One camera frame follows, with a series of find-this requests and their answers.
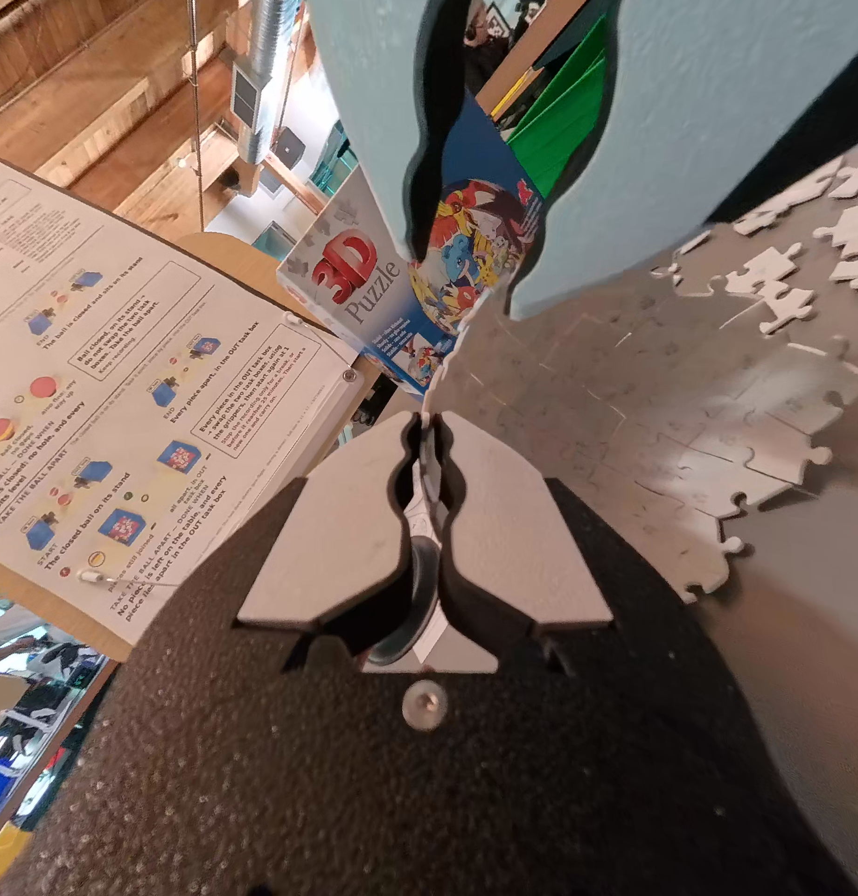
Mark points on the puzzle pieces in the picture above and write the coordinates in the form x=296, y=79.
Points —
x=765, y=280

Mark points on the partly built puzzle ball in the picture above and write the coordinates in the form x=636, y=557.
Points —
x=611, y=420

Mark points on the green plastic bin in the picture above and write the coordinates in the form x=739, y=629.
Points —
x=562, y=119

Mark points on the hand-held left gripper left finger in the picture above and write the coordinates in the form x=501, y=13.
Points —
x=331, y=546

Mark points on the silver ventilation duct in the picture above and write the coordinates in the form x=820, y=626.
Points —
x=268, y=63

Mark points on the blue puzzle box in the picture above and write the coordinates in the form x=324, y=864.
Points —
x=345, y=280

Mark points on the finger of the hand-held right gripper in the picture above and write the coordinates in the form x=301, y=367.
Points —
x=716, y=84
x=373, y=84

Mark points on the instruction sheet on board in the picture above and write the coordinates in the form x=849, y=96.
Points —
x=261, y=280

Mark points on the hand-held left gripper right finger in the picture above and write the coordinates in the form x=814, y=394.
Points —
x=520, y=546

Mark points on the printed instruction sheet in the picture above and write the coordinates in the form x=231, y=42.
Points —
x=121, y=350

